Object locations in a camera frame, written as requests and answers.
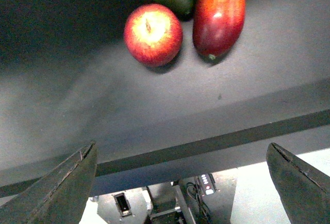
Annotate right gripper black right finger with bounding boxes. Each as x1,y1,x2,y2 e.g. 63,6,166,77
266,143,329,223

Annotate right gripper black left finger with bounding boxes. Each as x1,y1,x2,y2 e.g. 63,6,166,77
1,142,97,223

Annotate red yellow apple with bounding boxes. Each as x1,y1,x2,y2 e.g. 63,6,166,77
124,4,183,67

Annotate front black display tray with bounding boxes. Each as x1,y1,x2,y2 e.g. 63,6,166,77
1,0,329,197

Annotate red orange mango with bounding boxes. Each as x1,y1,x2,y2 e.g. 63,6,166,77
192,0,245,60

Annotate robot base with cables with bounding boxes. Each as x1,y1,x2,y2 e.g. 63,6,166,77
88,168,238,223

